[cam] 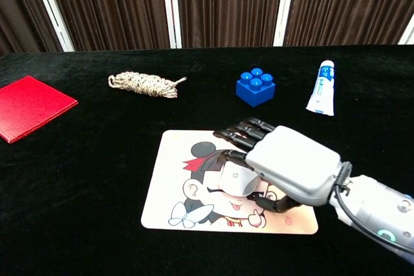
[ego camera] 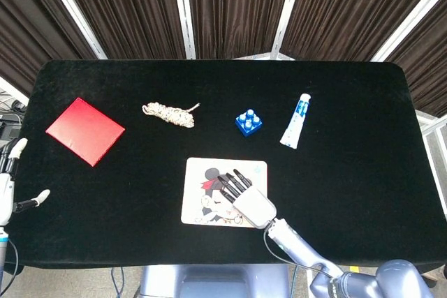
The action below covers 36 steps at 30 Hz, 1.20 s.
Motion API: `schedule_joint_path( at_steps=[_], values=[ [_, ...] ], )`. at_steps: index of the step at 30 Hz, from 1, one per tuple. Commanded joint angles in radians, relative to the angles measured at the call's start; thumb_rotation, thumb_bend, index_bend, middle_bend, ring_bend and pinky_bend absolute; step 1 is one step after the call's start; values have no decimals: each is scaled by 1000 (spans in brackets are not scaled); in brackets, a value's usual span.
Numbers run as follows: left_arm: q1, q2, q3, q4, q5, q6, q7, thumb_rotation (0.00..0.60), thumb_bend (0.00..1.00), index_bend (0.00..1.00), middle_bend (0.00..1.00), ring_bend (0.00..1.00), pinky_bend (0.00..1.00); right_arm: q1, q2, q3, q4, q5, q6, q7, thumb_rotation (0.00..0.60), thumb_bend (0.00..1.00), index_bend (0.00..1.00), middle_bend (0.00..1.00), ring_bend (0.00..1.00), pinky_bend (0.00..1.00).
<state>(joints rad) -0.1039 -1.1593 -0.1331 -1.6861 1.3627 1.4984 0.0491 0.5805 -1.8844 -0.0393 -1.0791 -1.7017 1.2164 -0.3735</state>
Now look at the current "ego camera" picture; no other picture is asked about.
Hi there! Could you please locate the white and blue tube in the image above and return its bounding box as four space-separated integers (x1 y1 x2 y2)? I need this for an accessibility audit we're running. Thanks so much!
279 93 312 150

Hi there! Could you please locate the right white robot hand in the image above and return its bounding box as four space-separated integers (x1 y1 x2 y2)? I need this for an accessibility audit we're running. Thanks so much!
217 168 278 230

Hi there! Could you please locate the white metal frame post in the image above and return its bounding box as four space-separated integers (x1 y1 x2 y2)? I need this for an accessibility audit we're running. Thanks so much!
370 0 447 63
37 0 108 61
170 0 197 61
0 76 31 106
270 0 305 61

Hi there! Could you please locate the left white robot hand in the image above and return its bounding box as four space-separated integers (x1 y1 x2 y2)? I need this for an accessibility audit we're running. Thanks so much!
0 137 52 228

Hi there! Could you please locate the dark brown curtain panel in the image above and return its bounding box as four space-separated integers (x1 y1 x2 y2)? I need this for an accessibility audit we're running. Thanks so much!
184 0 296 61
279 0 447 61
0 0 97 96
54 0 186 61
386 0 447 117

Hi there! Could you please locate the blue building block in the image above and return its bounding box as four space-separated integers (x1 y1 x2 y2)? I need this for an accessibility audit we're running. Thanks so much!
235 108 264 138

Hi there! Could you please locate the cartoon girl mouse pad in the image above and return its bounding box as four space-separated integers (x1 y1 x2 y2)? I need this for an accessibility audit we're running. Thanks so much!
180 157 268 229

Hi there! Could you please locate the red hardcover notebook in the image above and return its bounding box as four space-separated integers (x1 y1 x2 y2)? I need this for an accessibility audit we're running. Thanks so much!
45 97 126 167

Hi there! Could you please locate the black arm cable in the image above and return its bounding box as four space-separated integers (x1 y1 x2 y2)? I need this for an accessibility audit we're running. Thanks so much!
263 230 337 278
1 237 20 290

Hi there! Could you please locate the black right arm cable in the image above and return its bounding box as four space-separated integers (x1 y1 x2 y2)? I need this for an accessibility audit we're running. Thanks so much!
263 230 337 278

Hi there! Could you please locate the white metal side frame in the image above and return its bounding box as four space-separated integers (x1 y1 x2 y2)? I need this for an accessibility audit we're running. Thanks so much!
415 109 447 198

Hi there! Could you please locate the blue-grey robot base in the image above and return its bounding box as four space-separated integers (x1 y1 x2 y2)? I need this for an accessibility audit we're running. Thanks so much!
138 265 293 298

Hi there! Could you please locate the black velvet tablecloth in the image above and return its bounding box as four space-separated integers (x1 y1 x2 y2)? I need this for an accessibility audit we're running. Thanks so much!
6 59 439 271

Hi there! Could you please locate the blue cable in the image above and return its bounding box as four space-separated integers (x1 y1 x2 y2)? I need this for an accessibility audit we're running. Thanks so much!
291 265 300 298
110 267 126 298

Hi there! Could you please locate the coiled beige rope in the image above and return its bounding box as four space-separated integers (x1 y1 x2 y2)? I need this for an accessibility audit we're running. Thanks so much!
141 101 201 129

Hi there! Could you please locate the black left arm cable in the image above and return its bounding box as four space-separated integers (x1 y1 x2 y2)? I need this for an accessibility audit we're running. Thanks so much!
1 237 20 290

